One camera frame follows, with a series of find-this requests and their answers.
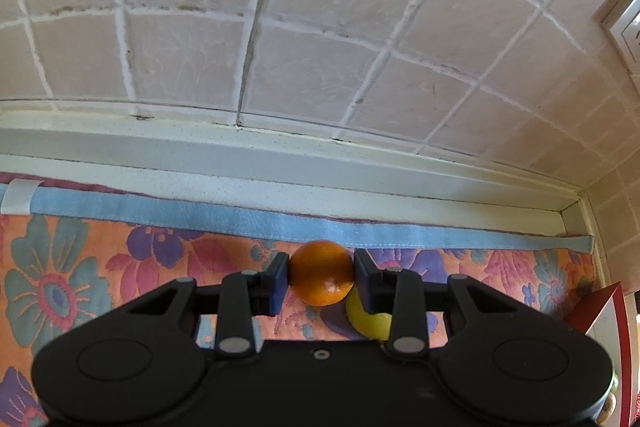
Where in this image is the red box with white inside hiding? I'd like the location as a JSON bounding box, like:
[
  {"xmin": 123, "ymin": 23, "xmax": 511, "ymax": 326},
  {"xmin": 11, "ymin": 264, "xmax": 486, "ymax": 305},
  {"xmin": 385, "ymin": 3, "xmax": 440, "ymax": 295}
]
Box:
[{"xmin": 562, "ymin": 283, "xmax": 632, "ymax": 427}]

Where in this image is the yellow-green round fruit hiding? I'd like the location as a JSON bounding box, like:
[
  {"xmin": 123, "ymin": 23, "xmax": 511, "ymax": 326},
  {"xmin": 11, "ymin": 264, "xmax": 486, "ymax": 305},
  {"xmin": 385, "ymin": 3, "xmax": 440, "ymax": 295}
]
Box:
[{"xmin": 345, "ymin": 289, "xmax": 394, "ymax": 342}]

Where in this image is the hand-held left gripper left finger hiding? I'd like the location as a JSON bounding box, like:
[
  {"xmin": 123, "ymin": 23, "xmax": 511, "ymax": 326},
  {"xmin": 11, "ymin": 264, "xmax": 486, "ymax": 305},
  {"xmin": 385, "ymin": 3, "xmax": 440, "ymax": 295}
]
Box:
[{"xmin": 125, "ymin": 253, "xmax": 290, "ymax": 354}]

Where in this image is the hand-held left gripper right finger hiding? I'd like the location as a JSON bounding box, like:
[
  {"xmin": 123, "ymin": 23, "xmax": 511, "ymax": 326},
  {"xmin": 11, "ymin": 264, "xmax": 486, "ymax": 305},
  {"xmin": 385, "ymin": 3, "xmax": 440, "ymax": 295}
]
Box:
[{"xmin": 354, "ymin": 251, "xmax": 521, "ymax": 356}]

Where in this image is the orange tangerine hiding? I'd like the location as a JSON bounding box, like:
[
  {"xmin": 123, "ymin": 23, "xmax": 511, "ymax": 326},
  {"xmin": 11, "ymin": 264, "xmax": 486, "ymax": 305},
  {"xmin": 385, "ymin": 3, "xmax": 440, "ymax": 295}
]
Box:
[{"xmin": 290, "ymin": 240, "xmax": 355, "ymax": 306}]

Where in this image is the white wall socket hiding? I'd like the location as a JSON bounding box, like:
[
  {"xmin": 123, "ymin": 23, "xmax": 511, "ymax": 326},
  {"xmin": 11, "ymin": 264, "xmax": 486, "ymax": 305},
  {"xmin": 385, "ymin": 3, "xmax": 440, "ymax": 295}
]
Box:
[{"xmin": 595, "ymin": 0, "xmax": 640, "ymax": 88}]

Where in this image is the white tape patch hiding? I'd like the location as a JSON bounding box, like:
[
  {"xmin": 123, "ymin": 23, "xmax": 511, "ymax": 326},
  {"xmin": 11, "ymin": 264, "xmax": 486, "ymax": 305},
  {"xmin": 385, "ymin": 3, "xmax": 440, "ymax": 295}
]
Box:
[{"xmin": 0, "ymin": 179, "xmax": 42, "ymax": 216}]

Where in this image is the floral cloth mat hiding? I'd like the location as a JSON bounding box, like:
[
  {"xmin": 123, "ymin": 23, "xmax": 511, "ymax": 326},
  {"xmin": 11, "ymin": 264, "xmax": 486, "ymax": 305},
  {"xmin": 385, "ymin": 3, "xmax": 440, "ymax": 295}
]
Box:
[{"xmin": 0, "ymin": 172, "xmax": 608, "ymax": 427}]

